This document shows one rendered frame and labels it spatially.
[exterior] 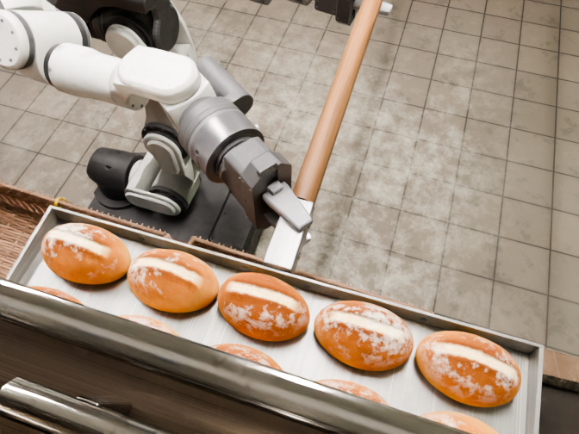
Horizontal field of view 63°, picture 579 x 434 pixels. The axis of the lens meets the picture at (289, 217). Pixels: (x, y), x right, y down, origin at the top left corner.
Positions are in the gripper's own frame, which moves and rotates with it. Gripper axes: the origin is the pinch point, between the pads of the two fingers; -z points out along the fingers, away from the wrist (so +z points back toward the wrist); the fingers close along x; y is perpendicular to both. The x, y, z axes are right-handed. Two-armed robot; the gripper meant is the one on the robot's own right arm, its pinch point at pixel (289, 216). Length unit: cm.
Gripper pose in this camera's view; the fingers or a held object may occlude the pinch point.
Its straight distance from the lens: 54.4
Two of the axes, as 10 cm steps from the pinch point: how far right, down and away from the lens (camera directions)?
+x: 0.1, -5.1, -8.6
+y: 7.9, -5.2, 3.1
